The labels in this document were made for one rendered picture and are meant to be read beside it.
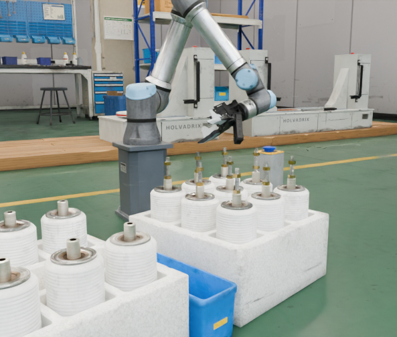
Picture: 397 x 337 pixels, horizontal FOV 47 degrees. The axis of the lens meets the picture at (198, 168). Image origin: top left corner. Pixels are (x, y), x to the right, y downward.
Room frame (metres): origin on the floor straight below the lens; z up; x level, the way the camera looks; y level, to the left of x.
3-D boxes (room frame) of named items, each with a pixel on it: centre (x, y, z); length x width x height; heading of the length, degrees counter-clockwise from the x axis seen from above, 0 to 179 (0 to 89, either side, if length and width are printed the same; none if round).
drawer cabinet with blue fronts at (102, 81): (6.88, 1.42, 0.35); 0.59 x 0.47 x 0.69; 30
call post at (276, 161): (1.46, -0.23, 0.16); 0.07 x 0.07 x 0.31; 47
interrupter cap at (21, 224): (0.88, 0.38, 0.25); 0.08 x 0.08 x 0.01
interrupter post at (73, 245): (0.72, 0.21, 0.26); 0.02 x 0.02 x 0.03
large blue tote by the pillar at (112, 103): (5.93, 0.95, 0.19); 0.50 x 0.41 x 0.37; 35
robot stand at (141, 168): (1.78, 0.22, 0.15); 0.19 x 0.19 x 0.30; 30
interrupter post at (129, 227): (0.80, 0.13, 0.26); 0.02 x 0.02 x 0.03
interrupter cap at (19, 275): (0.63, 0.29, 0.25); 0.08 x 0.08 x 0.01
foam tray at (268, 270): (1.20, -0.09, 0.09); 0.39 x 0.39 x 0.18; 47
